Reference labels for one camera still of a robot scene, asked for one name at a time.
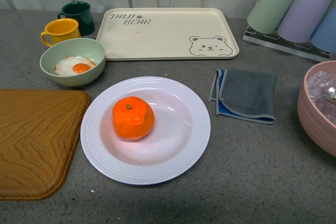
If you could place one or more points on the white ridged plate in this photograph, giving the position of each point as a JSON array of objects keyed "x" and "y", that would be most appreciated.
[{"x": 178, "y": 139}]

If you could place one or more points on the orange fruit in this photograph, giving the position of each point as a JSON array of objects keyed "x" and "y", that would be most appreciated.
[{"x": 132, "y": 118}]

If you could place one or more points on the cream bear tray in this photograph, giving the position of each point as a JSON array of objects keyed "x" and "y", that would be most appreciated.
[{"x": 166, "y": 34}]

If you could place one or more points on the grey blue folded cloth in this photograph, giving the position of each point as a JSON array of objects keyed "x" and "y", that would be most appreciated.
[{"x": 244, "y": 95}]

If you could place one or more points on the toy fried egg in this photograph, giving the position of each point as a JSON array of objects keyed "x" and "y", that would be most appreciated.
[{"x": 73, "y": 65}]

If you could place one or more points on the light green bowl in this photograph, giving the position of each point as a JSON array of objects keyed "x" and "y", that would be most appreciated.
[{"x": 85, "y": 47}]

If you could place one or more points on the dark green mug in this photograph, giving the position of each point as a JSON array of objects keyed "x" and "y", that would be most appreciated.
[{"x": 81, "y": 12}]

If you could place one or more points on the green cup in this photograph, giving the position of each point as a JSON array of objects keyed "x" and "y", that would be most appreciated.
[{"x": 267, "y": 14}]

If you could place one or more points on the yellow mug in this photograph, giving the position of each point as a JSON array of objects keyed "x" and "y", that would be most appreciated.
[{"x": 60, "y": 30}]

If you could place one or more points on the wooden tray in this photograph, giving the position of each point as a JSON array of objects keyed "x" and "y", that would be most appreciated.
[{"x": 39, "y": 135}]

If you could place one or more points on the purple cup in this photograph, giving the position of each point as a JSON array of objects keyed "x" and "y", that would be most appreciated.
[{"x": 301, "y": 20}]

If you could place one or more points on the clear plastic ice cubes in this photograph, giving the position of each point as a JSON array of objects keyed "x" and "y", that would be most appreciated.
[{"x": 317, "y": 85}]

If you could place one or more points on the pink bowl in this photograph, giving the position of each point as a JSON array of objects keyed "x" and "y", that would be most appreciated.
[{"x": 316, "y": 125}]

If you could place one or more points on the metal ice scoop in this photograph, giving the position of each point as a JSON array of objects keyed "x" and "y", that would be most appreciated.
[{"x": 329, "y": 93}]

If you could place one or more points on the blue cup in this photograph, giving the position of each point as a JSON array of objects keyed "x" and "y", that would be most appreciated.
[{"x": 324, "y": 35}]

